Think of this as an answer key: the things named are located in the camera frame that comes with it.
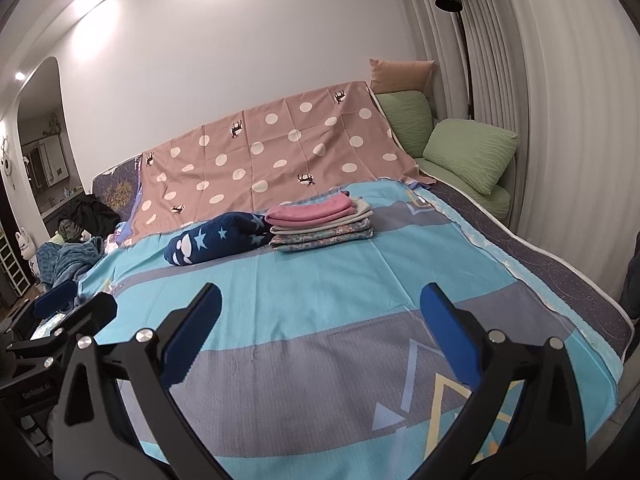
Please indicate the black clothes pile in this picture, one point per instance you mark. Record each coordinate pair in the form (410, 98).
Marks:
(97, 215)

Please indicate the olive green cloth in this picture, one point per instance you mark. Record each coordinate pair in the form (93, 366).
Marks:
(70, 230)

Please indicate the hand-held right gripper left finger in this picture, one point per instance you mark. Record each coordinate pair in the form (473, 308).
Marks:
(192, 330)

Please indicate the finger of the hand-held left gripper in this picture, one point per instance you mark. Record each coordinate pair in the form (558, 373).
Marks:
(56, 297)
(92, 312)

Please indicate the beige folded cloth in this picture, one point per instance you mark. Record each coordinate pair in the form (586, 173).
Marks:
(362, 214)

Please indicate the white wall cabinet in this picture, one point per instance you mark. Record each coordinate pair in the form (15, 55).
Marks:
(47, 160)

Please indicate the blue knitted blanket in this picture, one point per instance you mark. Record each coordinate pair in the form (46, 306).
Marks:
(67, 262)

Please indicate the brown polka dot sheet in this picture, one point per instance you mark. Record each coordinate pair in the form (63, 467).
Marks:
(280, 160)

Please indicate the white ladder rack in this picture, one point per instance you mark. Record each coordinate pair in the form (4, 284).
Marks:
(12, 265)

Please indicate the pink long-sleeve shirt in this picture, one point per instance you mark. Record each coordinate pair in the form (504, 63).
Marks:
(310, 212)

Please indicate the turquoise grey patterned bedsheet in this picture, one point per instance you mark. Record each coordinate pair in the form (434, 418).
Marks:
(325, 310)

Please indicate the large green pillow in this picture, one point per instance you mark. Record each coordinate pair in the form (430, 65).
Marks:
(472, 155)

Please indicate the white cat figure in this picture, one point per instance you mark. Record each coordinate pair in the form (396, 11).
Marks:
(26, 245)

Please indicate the upright green pillow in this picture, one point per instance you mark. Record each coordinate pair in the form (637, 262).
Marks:
(405, 117)

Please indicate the dark cloth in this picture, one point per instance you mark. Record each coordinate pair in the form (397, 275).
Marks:
(631, 280)

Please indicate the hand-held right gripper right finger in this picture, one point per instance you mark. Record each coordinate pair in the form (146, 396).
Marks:
(450, 332)

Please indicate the tan cushion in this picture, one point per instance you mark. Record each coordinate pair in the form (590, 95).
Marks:
(400, 75)

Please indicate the navy star fleece blanket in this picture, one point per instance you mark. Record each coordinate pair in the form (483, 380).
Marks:
(215, 237)

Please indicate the green bed sheet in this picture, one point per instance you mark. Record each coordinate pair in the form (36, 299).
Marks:
(485, 200)

